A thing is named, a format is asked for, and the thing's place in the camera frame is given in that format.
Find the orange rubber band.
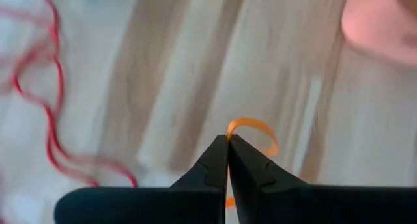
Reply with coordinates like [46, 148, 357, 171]
[225, 117, 280, 209]

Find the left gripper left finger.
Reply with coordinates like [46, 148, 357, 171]
[54, 135, 229, 224]

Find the orange plastic basket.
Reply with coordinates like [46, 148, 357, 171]
[341, 0, 417, 68]

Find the red rubber band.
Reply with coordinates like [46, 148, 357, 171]
[11, 0, 139, 188]

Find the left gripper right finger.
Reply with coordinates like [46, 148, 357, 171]
[229, 135, 417, 224]

